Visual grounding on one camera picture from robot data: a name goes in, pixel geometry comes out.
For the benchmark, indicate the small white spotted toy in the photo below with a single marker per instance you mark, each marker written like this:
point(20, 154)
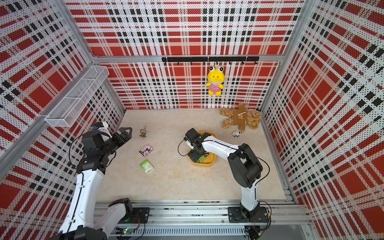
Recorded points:
point(236, 133)

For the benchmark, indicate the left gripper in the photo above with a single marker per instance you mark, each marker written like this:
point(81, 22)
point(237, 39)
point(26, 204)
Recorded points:
point(126, 136)

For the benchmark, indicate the green tissue pack bottom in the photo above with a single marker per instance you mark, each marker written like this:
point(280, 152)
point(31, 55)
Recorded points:
point(202, 159)

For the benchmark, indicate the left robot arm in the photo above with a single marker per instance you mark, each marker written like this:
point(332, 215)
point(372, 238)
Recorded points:
point(79, 223)

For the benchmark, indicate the black hook rail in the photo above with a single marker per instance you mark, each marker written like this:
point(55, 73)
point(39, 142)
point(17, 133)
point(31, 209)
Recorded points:
point(209, 59)

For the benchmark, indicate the pink tissue pack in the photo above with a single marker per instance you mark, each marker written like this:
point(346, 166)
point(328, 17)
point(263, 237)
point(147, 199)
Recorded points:
point(146, 150)

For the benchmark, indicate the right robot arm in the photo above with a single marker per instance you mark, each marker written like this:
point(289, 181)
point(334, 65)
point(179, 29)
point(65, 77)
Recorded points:
point(245, 167)

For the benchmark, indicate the small keychain charm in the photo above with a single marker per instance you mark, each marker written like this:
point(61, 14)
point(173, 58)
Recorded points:
point(143, 132)

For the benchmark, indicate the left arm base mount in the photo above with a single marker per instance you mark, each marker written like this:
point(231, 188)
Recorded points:
point(139, 215)

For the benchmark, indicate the white wire mesh basket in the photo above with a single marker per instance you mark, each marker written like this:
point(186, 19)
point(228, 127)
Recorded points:
point(67, 111)

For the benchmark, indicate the green circuit board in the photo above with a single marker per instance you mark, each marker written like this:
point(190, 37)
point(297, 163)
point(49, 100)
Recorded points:
point(125, 231)

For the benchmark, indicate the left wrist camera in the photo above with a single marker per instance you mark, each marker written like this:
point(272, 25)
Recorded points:
point(102, 127)

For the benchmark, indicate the yellow frog plush toy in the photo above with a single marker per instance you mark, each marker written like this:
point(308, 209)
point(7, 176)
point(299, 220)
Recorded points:
point(216, 78)

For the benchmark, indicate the brown teddy bear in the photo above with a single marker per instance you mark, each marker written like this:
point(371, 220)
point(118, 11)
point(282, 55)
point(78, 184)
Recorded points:
point(241, 117)

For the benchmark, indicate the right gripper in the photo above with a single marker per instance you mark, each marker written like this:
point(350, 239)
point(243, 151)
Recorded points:
point(193, 156)

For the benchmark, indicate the green tissue pack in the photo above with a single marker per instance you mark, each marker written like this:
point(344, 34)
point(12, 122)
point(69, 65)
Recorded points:
point(146, 166)
point(202, 159)

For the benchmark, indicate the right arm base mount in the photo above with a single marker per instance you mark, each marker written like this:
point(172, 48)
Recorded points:
point(239, 215)

